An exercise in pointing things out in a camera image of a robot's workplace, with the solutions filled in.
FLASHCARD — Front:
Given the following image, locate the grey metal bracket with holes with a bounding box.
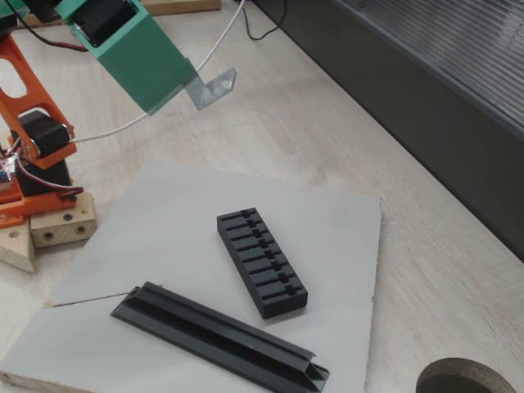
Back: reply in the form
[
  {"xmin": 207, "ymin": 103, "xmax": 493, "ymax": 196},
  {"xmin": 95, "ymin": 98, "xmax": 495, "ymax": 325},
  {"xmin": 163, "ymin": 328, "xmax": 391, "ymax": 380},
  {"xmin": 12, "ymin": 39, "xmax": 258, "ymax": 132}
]
[{"xmin": 186, "ymin": 67, "xmax": 237, "ymax": 111}]

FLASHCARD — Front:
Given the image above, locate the black slotted block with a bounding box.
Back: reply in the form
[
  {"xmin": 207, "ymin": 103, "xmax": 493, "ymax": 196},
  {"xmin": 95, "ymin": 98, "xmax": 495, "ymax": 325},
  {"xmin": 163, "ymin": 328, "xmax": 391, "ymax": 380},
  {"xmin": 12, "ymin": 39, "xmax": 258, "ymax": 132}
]
[{"xmin": 216, "ymin": 207, "xmax": 309, "ymax": 320}]

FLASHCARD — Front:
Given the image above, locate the grey plywood board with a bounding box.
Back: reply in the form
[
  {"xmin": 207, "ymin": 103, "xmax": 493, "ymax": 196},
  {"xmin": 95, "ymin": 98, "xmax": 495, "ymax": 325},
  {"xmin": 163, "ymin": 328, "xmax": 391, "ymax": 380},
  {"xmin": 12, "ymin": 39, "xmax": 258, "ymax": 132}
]
[{"xmin": 0, "ymin": 161, "xmax": 382, "ymax": 393}]

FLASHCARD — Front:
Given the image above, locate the wooden block with screw holes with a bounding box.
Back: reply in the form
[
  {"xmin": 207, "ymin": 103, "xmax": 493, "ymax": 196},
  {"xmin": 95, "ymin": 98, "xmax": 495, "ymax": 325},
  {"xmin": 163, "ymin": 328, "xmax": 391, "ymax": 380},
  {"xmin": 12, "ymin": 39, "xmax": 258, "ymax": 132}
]
[{"xmin": 30, "ymin": 192, "xmax": 97, "ymax": 250}]

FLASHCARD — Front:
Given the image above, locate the light wooden base plank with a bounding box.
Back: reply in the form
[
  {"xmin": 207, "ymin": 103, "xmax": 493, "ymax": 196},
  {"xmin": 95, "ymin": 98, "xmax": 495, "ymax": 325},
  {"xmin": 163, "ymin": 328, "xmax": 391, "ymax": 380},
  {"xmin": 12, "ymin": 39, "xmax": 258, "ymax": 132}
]
[{"xmin": 0, "ymin": 219, "xmax": 37, "ymax": 274}]

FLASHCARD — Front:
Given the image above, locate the wrist servo cable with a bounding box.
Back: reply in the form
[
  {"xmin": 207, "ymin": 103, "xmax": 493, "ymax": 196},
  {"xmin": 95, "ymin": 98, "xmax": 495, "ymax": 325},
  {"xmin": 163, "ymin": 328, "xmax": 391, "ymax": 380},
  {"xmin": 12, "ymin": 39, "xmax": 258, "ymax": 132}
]
[{"xmin": 16, "ymin": 15, "xmax": 90, "ymax": 53}]

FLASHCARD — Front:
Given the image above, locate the white usb cable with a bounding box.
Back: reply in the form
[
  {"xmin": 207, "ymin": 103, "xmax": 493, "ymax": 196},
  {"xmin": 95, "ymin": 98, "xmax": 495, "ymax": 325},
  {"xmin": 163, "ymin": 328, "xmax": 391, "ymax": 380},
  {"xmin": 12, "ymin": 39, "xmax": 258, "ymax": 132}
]
[{"xmin": 73, "ymin": 0, "xmax": 249, "ymax": 144}]

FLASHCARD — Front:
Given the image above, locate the black power cable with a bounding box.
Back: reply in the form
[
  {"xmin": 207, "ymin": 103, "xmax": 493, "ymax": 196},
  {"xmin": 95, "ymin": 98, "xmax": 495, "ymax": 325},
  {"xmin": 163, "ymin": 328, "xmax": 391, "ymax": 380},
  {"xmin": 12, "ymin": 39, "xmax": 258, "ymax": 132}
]
[{"xmin": 242, "ymin": 0, "xmax": 287, "ymax": 42}]

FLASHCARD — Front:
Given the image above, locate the base servo cable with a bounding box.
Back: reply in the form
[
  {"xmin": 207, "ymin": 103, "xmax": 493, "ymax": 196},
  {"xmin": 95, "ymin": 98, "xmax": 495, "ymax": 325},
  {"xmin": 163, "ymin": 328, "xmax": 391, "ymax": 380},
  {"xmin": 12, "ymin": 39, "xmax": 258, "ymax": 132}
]
[{"xmin": 14, "ymin": 157, "xmax": 86, "ymax": 205}]

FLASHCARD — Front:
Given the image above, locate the long black profile rail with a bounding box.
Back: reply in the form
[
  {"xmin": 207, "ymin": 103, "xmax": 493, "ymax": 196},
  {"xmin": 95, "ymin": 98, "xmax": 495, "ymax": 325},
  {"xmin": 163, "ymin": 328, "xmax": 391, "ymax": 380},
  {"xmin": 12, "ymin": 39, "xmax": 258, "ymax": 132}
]
[{"xmin": 109, "ymin": 280, "xmax": 331, "ymax": 393}]

